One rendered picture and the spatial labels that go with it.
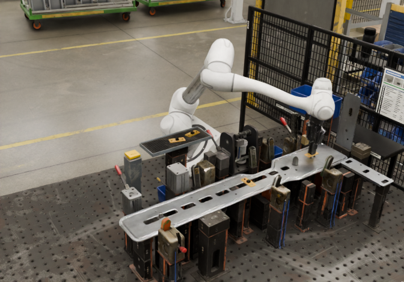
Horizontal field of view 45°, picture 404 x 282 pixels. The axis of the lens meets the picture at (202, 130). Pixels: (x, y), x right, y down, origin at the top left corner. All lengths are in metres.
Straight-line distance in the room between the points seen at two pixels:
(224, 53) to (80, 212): 1.20
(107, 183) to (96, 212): 0.29
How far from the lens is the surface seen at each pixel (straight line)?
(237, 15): 9.50
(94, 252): 2.57
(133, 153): 2.45
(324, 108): 2.44
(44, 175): 4.57
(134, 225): 2.23
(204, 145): 3.14
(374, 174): 2.80
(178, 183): 2.40
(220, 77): 2.58
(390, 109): 3.10
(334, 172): 2.65
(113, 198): 2.93
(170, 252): 2.08
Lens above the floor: 2.38
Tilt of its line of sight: 27 degrees down
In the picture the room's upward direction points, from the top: 2 degrees clockwise
